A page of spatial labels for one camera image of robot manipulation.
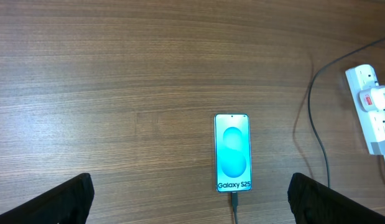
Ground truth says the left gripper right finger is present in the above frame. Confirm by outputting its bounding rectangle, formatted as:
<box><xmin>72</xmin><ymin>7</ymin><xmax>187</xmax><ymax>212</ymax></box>
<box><xmin>287</xmin><ymin>172</ymin><xmax>385</xmax><ymax>224</ymax></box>

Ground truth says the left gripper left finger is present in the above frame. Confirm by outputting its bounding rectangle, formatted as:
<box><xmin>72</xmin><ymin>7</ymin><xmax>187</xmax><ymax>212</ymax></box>
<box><xmin>0</xmin><ymin>173</ymin><xmax>95</xmax><ymax>224</ymax></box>

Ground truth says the black USB charging cable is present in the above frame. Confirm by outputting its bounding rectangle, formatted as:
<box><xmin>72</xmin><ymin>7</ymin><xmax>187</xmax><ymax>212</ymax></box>
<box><xmin>231</xmin><ymin>35</ymin><xmax>385</xmax><ymax>224</ymax></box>

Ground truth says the smartphone with cyan screen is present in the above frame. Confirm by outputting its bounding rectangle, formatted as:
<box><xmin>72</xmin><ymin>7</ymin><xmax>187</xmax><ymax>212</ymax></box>
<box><xmin>214</xmin><ymin>114</ymin><xmax>253</xmax><ymax>192</ymax></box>

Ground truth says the white charger adapter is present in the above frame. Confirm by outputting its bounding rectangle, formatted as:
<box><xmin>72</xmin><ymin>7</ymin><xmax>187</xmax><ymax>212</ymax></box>
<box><xmin>359</xmin><ymin>85</ymin><xmax>385</xmax><ymax>111</ymax></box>

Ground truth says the white power strip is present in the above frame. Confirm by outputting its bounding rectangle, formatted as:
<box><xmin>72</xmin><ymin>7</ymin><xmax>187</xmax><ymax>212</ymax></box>
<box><xmin>345</xmin><ymin>64</ymin><xmax>385</xmax><ymax>155</ymax></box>

